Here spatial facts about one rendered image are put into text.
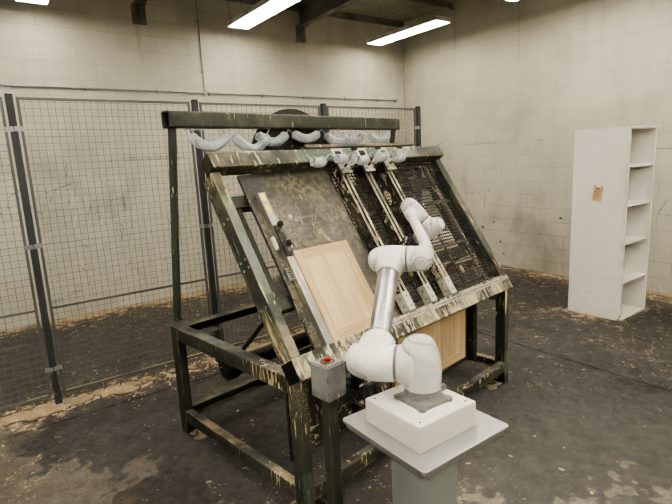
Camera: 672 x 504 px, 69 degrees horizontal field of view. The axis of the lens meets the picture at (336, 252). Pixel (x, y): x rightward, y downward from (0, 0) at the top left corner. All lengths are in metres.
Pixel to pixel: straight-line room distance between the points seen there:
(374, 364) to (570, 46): 6.44
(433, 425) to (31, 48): 6.38
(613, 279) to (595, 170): 1.19
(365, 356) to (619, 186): 4.31
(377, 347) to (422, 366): 0.20
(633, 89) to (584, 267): 2.45
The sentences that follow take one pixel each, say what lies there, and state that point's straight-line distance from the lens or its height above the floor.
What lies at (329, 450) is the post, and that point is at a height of 0.48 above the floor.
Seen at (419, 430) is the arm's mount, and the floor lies 0.85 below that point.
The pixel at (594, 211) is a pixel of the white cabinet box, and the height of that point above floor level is 1.17.
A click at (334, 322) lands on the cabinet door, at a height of 0.97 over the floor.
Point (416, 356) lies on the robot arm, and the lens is 2.03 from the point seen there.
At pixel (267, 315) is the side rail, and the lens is 2.57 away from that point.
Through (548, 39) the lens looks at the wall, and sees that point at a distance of 8.09.
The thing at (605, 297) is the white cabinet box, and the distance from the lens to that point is 6.16.
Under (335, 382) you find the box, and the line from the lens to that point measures 2.37.
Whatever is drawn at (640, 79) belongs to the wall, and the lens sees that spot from 7.42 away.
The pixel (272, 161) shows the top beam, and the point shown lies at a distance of 3.00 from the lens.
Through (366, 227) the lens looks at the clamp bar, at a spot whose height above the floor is 1.42.
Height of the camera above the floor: 1.86
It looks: 11 degrees down
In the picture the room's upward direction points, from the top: 3 degrees counter-clockwise
